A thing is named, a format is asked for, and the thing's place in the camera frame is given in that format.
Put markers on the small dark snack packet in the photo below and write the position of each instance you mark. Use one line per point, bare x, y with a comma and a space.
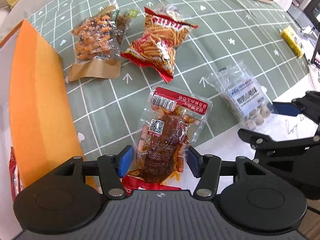
122, 21

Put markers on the red stick snack bag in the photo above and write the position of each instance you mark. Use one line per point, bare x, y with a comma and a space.
155, 42

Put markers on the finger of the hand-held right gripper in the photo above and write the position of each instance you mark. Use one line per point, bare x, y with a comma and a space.
285, 108
287, 145

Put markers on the clear packet of white balls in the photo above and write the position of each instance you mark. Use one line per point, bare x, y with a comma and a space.
247, 97

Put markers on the red spicy meat packet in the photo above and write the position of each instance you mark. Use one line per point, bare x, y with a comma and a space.
162, 130

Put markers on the metal phone stand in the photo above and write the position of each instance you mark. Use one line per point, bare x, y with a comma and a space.
308, 30

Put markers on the red sausage packet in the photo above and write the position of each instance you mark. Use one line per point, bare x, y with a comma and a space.
13, 170

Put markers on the yellow tissue pack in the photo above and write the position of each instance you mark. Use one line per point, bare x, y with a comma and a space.
292, 41

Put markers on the mixed nut snack bag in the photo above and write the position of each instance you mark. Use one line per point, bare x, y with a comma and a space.
92, 37

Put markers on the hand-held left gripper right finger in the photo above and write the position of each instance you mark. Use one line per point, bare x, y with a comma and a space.
195, 162

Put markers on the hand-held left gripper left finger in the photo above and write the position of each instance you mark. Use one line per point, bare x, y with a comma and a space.
125, 162

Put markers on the orange cardboard box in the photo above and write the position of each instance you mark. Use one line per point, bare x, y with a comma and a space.
37, 92

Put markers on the smartphone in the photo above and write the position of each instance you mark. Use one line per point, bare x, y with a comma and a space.
317, 57

